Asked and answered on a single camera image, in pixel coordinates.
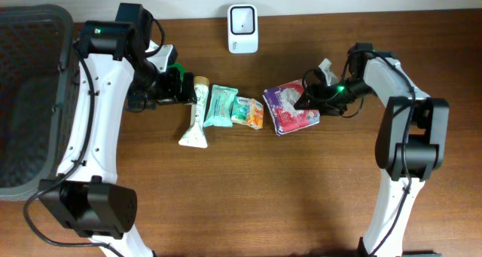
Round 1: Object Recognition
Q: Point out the green lid jar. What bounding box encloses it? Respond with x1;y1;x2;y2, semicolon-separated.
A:
167;63;185;81

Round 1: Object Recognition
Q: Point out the mint green wipes pack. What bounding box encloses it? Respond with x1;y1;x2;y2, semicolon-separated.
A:
203;84;238;127

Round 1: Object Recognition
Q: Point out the red purple tissue pack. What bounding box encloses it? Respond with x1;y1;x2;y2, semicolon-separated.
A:
263;79;320;136

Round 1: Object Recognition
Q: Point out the white cream tube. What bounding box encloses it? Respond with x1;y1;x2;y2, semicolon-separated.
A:
178;76;209;148

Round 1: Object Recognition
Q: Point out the small green tissue packet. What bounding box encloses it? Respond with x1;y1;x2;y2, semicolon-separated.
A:
231;96;252;125

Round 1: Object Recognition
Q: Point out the orange tissue packet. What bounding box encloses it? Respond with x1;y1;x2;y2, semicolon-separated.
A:
246;99;264;130

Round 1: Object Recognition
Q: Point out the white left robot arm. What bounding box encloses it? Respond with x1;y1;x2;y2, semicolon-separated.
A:
36;3;197;256

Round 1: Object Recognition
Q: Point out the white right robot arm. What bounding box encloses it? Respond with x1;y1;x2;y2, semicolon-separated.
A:
294;42;449;256

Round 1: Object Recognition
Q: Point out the dark grey plastic basket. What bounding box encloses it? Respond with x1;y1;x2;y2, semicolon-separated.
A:
1;5;79;201

